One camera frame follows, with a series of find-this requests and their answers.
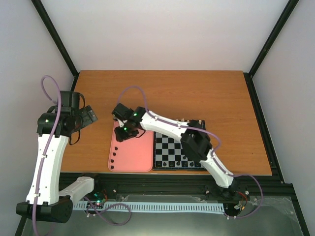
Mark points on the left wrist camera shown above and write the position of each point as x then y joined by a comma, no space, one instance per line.
70,101

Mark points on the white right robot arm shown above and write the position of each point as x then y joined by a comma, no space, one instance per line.
195,141

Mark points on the light blue cable duct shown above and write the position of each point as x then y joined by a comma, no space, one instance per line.
146,207

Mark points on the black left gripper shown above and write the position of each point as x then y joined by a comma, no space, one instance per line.
86,118

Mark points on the black aluminium frame rail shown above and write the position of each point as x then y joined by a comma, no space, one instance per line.
190,185

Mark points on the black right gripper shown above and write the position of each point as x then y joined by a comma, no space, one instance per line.
121,137

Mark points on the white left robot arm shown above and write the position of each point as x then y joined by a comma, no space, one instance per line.
45,201

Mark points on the black white chess board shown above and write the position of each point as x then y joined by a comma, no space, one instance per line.
168,149

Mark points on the pink plastic tray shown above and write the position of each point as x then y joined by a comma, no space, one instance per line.
134,155

